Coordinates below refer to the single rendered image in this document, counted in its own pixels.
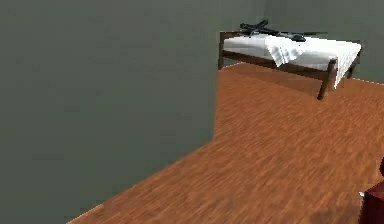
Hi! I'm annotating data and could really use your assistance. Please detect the brown wooden bed white mattress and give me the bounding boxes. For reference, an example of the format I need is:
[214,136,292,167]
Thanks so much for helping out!
[218,30,363,101]

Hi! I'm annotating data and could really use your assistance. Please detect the black flat cross-shaped object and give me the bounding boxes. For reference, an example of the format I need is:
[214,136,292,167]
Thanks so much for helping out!
[239,19,323,43]

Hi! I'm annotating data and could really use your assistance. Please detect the dark red cabinet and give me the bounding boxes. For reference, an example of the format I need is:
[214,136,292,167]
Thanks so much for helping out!
[358,159,384,224]

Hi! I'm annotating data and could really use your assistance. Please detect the white folded cloth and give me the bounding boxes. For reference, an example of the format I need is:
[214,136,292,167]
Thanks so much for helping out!
[265,35,305,68]

